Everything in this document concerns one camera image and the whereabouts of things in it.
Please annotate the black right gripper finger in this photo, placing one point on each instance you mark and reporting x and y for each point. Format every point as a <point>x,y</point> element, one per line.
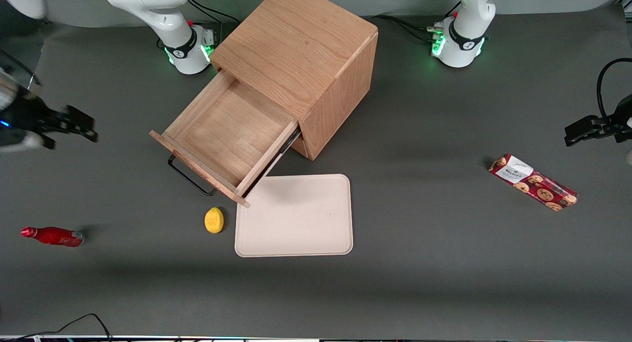
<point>81,117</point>
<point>74,132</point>

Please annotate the yellow lemon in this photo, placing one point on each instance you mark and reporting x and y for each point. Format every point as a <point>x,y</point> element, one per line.
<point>214,220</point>

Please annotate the red bottle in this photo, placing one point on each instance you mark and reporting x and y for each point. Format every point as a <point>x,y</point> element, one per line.
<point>54,236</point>

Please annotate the aluminium frame rail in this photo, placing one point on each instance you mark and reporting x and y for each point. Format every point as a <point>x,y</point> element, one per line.
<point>623,6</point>

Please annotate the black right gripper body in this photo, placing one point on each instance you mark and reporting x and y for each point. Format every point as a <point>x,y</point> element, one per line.
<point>25,117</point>

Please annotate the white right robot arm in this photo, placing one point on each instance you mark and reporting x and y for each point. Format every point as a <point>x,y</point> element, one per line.
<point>173,31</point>

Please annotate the beige rectangular tray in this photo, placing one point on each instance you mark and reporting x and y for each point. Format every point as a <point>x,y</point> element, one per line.
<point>301,221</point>

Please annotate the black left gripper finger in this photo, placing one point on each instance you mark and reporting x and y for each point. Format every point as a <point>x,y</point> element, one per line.
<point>585,125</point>
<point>592,135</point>

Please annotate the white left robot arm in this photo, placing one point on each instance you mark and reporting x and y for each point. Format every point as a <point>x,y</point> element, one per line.
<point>464,41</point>

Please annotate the red cookie box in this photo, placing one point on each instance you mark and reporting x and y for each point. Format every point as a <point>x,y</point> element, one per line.
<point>533,182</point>

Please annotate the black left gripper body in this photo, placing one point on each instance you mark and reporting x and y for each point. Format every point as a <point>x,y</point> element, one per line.
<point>618,121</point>

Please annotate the wooden drawer cabinet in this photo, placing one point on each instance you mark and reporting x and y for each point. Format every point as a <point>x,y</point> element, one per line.
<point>306,51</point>

